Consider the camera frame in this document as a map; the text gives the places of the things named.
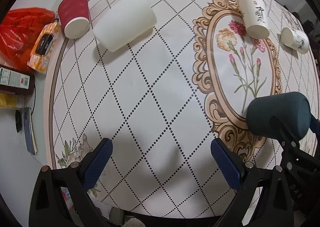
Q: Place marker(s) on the patterned floral tablecloth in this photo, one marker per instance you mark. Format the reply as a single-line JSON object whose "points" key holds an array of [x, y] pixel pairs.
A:
{"points": [[165, 96]]}

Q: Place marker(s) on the white translucent plastic cup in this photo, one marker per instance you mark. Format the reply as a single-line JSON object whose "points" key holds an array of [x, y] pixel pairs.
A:
{"points": [[123, 23]]}

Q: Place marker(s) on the white cup with calligraphy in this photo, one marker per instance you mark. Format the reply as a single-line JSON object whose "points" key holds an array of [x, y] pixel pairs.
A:
{"points": [[254, 13]]}

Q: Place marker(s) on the dark box with label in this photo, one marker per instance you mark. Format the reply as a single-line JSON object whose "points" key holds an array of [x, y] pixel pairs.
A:
{"points": [[15, 82]]}

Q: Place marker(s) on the yellow bag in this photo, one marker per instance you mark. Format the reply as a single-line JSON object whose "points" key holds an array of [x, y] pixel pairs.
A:
{"points": [[11, 101]]}

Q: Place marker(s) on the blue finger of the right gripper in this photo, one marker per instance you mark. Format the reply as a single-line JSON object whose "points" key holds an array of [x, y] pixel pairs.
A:
{"points": [[285, 135], [314, 125]]}

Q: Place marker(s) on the white cup with bamboo print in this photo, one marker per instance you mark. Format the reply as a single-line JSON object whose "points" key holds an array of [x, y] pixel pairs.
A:
{"points": [[295, 39]]}

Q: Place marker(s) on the red plastic bag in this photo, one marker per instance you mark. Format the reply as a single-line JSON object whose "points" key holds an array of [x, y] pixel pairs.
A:
{"points": [[20, 29]]}

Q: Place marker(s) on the orange tissue pack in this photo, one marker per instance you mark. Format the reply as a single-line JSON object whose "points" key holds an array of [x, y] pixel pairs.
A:
{"points": [[43, 47]]}

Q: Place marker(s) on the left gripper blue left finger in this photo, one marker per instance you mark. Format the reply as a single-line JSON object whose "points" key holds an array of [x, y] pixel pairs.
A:
{"points": [[48, 206]]}

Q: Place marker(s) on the dark notebook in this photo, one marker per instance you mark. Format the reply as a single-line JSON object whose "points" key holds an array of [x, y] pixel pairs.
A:
{"points": [[28, 131]]}

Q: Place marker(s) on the dark teal cup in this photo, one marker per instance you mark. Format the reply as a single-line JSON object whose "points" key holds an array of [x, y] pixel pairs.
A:
{"points": [[291, 108]]}

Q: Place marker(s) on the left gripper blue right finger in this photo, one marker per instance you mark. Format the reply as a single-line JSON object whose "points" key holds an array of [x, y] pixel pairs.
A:
{"points": [[274, 207]]}

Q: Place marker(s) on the red ribbed paper cup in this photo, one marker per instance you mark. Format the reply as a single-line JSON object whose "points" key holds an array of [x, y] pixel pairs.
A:
{"points": [[74, 18]]}

